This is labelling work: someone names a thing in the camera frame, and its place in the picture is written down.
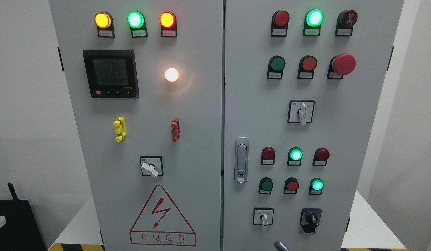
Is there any green indicator light top left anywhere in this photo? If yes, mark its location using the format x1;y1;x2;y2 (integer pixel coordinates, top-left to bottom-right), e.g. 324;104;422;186
127;11;148;38

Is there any red push button upper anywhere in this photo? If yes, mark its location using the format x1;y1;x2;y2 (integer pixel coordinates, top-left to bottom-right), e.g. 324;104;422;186
298;55;317;79

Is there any red lit indicator light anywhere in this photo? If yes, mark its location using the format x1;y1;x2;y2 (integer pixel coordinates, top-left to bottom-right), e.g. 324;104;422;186
159;11;177;38

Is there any grey cabinet door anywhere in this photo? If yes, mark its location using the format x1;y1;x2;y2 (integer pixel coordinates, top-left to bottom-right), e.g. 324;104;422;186
222;0;404;251
49;0;224;251

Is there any silver door handle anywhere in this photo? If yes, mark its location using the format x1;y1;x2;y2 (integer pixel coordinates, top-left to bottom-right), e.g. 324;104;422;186
234;137;249;184

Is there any red terminal connector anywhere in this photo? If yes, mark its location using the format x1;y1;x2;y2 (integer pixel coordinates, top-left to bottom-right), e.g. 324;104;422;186
171;117;181;143

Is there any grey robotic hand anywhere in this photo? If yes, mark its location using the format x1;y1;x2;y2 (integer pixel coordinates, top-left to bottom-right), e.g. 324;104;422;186
274;241;289;251

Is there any grey right cabinet door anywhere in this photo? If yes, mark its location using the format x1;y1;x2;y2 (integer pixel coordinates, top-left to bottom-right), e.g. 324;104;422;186
222;0;404;251

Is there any green indicator light top right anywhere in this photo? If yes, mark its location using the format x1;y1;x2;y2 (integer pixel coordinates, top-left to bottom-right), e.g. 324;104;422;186
303;9;324;36

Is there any red emergency stop button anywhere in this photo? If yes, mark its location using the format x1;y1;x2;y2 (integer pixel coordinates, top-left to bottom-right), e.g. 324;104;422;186
327;53;356;79

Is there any green lit indicator middle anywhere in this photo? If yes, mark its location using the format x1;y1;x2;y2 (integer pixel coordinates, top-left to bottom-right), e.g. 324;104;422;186
287;147;303;166

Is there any dark red indicator middle right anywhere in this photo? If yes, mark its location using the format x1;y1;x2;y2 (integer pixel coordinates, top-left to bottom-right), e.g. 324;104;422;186
312;147;330;167

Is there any red push button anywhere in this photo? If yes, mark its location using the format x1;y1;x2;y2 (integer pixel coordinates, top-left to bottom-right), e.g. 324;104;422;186
283;177;300;195
298;55;317;79

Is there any black digital power meter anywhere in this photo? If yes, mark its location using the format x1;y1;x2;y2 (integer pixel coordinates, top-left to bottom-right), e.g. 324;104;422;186
83;49;139;99

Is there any green push button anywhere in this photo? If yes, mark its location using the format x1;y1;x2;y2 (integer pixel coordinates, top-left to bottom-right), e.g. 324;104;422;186
267;55;286;79
258;177;273;195

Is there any white rotary switch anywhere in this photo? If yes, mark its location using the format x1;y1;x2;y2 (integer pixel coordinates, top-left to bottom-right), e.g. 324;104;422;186
253;207;274;231
287;100;315;125

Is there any green push button upper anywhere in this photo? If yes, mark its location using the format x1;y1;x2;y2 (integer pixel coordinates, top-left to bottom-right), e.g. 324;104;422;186
267;55;286;79

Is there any black rotary selector switch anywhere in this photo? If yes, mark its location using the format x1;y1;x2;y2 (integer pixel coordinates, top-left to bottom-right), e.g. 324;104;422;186
300;208;322;233

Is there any green lit button lower right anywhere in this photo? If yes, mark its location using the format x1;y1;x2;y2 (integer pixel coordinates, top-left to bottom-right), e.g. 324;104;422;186
309;178;324;195

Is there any yellow indicator light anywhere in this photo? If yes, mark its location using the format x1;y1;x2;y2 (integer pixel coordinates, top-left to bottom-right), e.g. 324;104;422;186
94;12;114;38

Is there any dark red indicator top right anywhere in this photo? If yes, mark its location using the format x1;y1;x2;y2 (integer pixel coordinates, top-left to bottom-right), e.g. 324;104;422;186
270;10;289;37

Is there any white rotary switch upper right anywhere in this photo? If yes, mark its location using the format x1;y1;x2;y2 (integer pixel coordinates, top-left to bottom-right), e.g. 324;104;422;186
287;100;315;125

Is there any white rotary switch lower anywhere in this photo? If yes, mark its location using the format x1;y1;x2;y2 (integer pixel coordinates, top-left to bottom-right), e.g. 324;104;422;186
253;207;274;231

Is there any red black buzzer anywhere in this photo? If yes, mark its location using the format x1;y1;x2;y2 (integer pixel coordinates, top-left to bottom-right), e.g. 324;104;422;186
335;10;358;37

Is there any white rotary switch left door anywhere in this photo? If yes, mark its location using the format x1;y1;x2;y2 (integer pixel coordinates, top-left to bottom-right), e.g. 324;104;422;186
139;156;164;178

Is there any grey left cabinet door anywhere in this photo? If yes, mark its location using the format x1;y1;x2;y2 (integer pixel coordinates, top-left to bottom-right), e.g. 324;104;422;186
49;0;224;251

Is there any red push button lower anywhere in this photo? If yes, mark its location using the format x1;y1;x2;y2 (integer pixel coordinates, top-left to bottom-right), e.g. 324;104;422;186
283;177;300;195

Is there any white lit indicator light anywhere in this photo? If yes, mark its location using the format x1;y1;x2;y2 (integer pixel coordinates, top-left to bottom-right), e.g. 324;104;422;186
165;67;179;82

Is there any green push button lower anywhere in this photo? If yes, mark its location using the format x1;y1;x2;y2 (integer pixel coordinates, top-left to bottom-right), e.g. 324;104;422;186
258;177;273;195

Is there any dark red indicator middle left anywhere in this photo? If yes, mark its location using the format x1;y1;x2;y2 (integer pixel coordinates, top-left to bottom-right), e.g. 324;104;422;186
261;146;275;165

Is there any green indicator light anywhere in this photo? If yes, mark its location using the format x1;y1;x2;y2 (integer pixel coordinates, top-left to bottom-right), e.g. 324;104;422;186
127;11;148;38
303;9;324;36

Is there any yellow terminal connector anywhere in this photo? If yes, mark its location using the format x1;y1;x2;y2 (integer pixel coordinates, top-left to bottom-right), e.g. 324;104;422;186
113;116;126;142

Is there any red lightning warning sticker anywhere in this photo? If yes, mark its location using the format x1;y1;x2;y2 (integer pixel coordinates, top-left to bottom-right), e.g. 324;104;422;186
130;185;196;246

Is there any dark red indicator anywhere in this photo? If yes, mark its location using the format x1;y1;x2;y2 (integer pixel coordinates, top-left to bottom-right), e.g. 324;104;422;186
261;146;275;165
312;147;330;167
270;10;289;37

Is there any black box at left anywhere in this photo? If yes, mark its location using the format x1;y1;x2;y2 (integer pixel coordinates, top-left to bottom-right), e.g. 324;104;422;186
0;182;46;251

